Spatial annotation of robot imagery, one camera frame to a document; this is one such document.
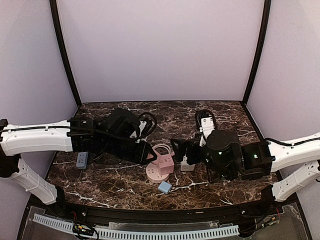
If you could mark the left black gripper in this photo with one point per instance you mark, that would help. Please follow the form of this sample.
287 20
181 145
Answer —
139 151

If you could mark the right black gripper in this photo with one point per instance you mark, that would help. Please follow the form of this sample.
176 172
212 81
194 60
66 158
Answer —
188 149

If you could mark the white cube socket adapter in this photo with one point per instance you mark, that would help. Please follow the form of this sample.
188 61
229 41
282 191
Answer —
185 167

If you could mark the pink cube socket adapter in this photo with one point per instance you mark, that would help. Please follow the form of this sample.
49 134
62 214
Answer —
165 164

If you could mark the pink round power socket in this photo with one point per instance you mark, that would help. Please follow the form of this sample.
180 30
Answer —
153 174

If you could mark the small blue plug adapter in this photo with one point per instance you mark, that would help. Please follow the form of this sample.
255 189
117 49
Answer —
165 187

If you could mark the blue power strip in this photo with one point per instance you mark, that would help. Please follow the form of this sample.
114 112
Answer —
82 159

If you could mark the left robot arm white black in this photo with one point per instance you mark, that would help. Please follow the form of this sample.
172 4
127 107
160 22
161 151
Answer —
120 134

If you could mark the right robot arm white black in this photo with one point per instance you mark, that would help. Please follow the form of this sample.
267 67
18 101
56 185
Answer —
222 152

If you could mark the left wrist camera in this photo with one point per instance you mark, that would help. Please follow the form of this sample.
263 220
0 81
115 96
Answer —
143 128

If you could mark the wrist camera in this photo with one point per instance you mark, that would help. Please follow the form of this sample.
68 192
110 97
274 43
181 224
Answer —
206 123
143 128

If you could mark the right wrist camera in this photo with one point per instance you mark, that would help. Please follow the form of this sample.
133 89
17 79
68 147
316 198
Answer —
206 123

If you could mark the black front frame rail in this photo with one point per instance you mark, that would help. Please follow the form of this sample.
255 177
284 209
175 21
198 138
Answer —
238 214

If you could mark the white slotted cable duct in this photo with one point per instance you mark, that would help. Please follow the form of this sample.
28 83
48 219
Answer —
104 233

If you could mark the right black frame post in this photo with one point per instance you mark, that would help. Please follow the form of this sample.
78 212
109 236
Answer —
258 52

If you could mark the black frame post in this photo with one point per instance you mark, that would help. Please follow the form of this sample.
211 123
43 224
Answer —
258 52
63 52

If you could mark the left black frame post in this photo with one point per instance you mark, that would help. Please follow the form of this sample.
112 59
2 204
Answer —
63 52

